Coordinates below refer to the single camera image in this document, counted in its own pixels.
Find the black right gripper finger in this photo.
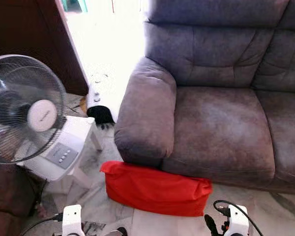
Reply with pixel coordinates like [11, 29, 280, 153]
[205, 214, 219, 236]

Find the red pillow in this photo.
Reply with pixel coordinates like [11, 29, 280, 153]
[100, 160, 213, 217]

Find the grey-brown fabric sofa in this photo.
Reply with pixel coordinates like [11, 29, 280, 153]
[114, 0, 295, 195]

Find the white and black floor appliance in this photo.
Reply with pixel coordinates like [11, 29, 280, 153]
[87, 74, 117, 124]

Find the robot left leg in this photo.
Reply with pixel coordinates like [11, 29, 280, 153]
[104, 226, 128, 236]

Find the white side table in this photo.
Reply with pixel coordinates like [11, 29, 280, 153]
[20, 116, 104, 195]

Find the reddish brown upholstered seat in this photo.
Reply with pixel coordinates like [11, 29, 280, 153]
[0, 164, 42, 236]

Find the dark brown wooden cabinet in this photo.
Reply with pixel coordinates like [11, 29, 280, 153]
[0, 0, 89, 96]

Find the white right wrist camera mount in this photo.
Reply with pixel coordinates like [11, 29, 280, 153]
[225, 205, 250, 236]

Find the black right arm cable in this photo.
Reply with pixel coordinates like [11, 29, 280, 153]
[213, 200, 264, 236]

